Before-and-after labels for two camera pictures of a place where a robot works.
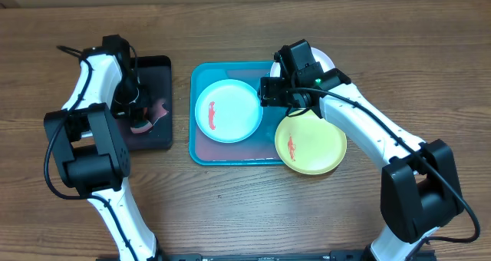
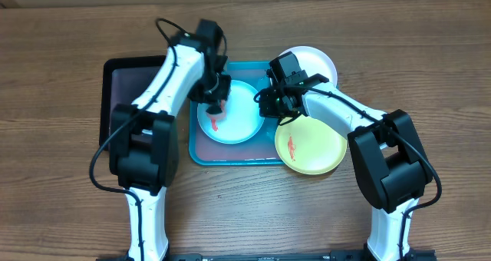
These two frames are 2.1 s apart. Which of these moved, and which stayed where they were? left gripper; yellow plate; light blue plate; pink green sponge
Moved: pink green sponge; left gripper
Stayed: yellow plate; light blue plate
